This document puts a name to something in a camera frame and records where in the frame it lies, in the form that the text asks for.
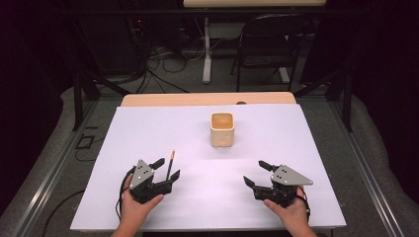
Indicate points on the black metal stand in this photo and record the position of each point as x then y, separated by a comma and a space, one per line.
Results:
346, 98
79, 98

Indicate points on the aluminium floor rail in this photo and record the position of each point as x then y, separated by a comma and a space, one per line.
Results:
49, 184
365, 171

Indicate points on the person's left hand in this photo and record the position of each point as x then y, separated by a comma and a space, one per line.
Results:
133, 212

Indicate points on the white desk leg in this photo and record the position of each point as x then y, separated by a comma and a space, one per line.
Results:
207, 56

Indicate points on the dark pencil with orange end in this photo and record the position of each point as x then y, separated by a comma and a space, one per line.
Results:
170, 164

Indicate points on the light wooden table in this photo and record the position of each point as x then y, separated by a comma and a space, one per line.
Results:
184, 98

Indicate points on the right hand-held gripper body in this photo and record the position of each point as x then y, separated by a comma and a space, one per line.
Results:
286, 179

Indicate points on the person's right hand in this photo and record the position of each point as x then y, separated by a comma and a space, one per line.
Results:
293, 214

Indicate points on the beige square pen holder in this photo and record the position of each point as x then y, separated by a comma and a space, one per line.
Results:
222, 133

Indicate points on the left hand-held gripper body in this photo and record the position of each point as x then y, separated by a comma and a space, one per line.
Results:
142, 174

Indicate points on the black floor frame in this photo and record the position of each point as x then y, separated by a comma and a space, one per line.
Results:
84, 142

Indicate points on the black folding chair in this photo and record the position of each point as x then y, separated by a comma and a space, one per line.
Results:
273, 39

